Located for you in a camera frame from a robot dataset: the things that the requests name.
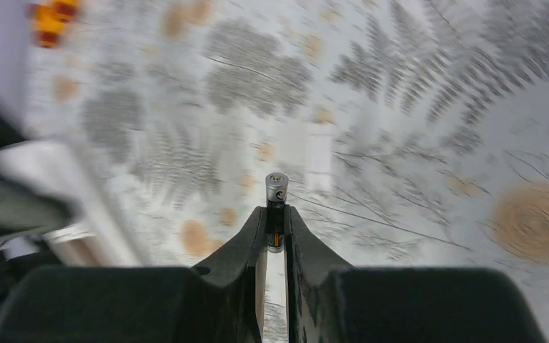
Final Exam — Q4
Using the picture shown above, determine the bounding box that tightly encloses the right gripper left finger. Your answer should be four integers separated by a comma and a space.
0, 207, 266, 342

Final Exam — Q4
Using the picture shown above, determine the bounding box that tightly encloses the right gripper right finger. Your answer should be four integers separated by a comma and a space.
284, 207, 545, 342

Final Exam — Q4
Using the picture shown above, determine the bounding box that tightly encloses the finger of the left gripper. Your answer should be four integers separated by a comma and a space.
0, 176, 74, 243

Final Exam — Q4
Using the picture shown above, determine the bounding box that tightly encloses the small black battery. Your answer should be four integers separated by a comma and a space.
265, 172, 289, 253

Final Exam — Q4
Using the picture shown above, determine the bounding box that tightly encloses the white AC remote control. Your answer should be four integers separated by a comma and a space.
0, 139, 147, 267

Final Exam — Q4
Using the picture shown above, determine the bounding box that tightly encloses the floral patterned table mat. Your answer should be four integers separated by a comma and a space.
25, 1, 549, 341

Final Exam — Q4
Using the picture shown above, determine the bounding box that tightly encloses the orange toy car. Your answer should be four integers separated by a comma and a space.
26, 0, 82, 49

